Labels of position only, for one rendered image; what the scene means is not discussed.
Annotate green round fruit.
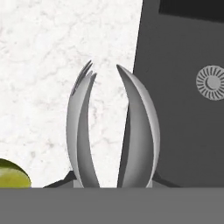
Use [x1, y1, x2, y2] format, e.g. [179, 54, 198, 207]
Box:
[0, 158, 32, 189]

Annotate grey metal tongs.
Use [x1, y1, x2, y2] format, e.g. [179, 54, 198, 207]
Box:
[66, 59, 161, 189]

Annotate dark grey sink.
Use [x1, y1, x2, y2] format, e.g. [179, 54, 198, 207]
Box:
[116, 0, 224, 189]

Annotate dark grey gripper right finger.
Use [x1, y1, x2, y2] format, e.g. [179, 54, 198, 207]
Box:
[150, 170, 182, 189]

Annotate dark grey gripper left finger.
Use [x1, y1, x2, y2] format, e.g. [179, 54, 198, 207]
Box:
[42, 170, 81, 189]

